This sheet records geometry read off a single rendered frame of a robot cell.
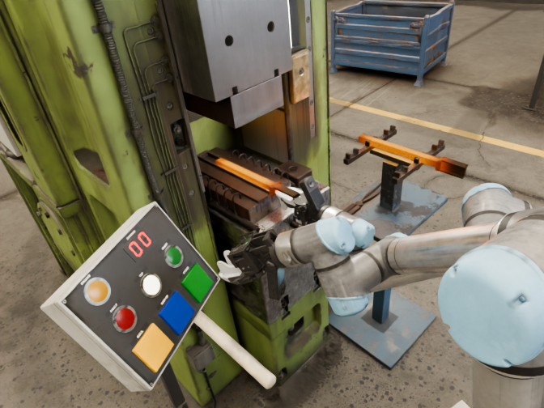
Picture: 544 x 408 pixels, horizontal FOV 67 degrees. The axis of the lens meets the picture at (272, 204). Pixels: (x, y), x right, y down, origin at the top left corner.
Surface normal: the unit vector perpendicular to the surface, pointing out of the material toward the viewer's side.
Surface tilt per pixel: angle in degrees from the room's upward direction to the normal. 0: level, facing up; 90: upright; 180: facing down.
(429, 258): 87
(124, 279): 60
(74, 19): 90
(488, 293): 83
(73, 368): 0
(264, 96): 90
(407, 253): 71
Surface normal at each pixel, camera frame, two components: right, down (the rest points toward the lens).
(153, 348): 0.76, -0.29
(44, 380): -0.10, -0.80
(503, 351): -0.86, 0.26
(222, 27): 0.70, 0.36
